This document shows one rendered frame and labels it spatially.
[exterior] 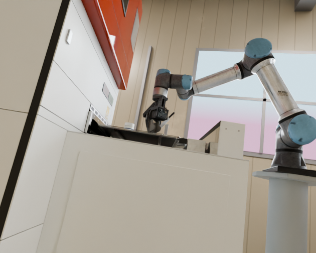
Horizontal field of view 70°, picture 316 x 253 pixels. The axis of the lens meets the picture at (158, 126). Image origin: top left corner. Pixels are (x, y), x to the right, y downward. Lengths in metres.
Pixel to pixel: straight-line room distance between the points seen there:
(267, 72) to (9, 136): 1.03
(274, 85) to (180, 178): 0.64
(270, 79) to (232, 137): 0.40
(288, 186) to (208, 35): 2.64
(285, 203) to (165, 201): 0.60
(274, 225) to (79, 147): 0.89
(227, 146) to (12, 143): 0.67
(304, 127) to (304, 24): 2.70
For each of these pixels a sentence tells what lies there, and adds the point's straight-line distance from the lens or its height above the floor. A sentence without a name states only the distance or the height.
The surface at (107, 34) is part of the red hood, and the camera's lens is 0.98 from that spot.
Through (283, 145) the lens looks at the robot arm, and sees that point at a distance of 1.23.
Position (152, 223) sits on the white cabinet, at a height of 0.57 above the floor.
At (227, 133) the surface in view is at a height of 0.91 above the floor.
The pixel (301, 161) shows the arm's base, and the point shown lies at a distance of 1.24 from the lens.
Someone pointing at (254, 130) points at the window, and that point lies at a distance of 2.93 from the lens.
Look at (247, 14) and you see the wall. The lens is 3.68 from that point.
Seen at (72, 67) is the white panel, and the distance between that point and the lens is 0.81.
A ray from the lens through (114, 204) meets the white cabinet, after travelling 0.78.
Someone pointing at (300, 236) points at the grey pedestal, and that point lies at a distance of 1.21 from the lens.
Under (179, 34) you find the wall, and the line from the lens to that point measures 3.52.
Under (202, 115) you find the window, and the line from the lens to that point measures 2.92.
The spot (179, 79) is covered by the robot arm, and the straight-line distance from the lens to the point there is 1.17.
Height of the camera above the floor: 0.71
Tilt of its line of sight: 13 degrees up
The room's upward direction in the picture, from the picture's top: 9 degrees clockwise
